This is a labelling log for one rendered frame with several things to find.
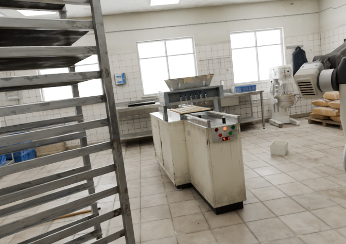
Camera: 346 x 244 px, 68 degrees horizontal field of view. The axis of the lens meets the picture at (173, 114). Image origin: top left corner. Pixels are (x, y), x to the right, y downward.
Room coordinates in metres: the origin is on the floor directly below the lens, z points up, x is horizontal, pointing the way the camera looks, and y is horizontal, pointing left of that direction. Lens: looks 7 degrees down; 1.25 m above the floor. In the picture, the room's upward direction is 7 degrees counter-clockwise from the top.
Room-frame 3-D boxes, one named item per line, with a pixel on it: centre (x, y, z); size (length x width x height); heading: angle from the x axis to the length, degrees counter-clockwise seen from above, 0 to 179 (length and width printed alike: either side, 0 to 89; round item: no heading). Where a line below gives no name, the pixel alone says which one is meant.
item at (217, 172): (2.61, -0.35, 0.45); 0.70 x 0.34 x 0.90; 13
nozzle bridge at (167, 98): (3.10, -0.24, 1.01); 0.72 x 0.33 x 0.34; 103
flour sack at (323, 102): (5.61, -3.52, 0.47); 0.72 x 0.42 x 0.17; 97
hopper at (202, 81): (3.10, -0.24, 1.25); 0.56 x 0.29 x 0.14; 103
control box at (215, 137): (2.25, -0.44, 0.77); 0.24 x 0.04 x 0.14; 103
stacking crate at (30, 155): (5.32, 3.34, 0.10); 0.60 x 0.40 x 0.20; 4
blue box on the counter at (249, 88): (6.05, -1.78, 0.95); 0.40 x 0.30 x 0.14; 99
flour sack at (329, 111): (5.32, -3.32, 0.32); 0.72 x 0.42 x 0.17; 11
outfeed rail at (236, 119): (3.24, -0.35, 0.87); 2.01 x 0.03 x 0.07; 13
